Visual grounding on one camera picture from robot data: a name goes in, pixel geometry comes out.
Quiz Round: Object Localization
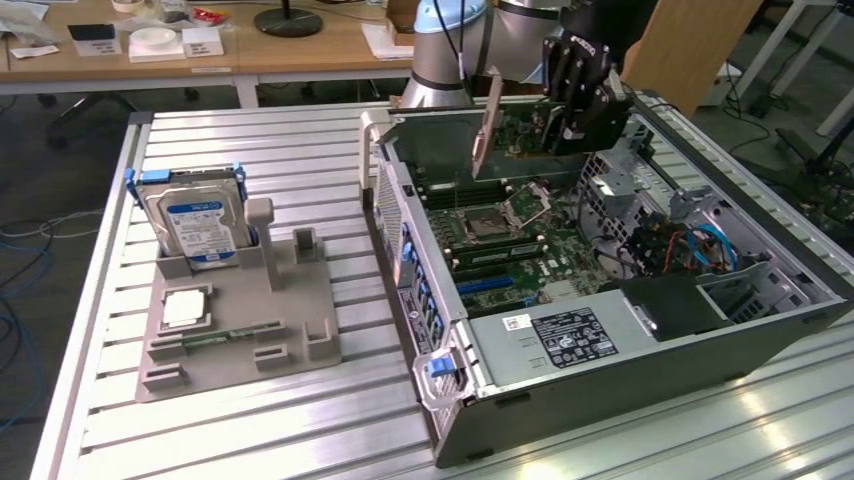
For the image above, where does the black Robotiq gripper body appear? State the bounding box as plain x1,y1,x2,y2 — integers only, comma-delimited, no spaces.
557,0,652,52

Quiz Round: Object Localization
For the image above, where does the green graphics card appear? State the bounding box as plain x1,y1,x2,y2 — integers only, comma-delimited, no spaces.
469,74,629,182

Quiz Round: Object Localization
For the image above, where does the wooden cabinet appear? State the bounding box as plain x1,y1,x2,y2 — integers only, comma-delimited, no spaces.
619,0,766,114

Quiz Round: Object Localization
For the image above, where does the metal disk bay cage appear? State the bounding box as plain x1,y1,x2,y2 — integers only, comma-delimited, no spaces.
576,149,669,242

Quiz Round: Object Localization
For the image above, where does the open metal socket cover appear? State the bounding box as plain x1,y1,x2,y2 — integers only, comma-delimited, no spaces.
503,182,556,226

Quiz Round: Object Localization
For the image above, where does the green motherboard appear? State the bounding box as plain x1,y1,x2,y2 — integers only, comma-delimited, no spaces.
405,169,623,317

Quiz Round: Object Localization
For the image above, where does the brown cardboard box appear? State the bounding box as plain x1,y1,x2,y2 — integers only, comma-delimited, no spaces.
385,0,423,34

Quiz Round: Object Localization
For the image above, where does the CPU socket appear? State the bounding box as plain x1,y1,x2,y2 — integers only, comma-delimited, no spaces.
463,204,516,240

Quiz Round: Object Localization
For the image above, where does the white plastic tray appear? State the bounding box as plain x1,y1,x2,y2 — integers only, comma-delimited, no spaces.
360,22,416,61

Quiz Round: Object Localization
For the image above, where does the black chair base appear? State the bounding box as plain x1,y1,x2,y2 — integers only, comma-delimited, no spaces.
772,126,854,177

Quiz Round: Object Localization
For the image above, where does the installed RAM stick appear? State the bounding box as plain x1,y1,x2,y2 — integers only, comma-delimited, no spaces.
451,241,545,262

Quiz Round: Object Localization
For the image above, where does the beige case retention bar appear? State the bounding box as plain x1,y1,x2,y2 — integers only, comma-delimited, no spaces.
359,110,396,192

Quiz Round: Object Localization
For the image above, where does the blue expansion slot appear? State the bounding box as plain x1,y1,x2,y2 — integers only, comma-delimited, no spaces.
456,277,512,297

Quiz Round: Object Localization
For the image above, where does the wooden desk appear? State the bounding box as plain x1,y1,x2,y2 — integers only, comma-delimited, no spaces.
0,0,601,97

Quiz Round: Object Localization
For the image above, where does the black round lamp base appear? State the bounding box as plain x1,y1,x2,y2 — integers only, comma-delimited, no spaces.
252,0,325,39

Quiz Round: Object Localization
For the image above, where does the grey power supply unit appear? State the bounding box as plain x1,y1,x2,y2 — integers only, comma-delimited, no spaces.
465,292,660,389

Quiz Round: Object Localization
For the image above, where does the open black PC case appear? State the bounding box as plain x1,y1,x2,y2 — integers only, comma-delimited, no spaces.
359,89,854,469

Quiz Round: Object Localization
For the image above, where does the small white labelled box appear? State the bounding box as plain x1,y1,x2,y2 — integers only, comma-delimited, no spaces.
180,26,224,58

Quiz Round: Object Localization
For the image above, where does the red packet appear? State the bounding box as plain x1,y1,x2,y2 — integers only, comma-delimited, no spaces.
188,5,225,27

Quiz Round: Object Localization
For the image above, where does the white box with round bowl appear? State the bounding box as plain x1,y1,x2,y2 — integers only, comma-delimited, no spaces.
126,27,185,64

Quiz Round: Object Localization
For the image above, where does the hard disk in blue caddy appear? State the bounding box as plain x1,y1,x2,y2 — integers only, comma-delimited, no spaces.
122,162,249,267

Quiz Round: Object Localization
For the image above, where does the grey parts rack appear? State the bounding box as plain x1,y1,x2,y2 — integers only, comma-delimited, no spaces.
134,197,345,404

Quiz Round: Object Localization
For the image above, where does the white box with black top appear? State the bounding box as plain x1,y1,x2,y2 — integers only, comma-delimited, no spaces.
65,23,124,58

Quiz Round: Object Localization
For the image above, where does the green RAM stick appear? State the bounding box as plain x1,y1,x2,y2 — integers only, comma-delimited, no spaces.
178,323,281,347

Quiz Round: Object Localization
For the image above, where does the silver CPU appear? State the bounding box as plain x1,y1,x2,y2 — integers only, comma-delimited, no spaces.
161,292,209,329

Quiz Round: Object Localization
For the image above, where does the clear plastic bag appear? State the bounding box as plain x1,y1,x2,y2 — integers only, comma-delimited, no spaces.
0,0,52,42

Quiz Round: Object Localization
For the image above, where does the black cable behind case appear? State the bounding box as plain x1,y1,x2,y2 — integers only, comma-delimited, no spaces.
629,89,676,110

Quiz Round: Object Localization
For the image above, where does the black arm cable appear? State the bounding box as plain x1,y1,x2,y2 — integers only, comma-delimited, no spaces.
432,0,499,84

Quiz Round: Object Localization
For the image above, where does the white table frame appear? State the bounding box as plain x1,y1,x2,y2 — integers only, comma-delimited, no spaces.
728,0,854,137

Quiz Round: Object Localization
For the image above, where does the red wire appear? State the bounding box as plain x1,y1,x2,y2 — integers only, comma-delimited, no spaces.
664,228,689,272

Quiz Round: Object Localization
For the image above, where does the blue wire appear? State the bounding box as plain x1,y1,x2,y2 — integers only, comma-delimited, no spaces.
691,224,740,274

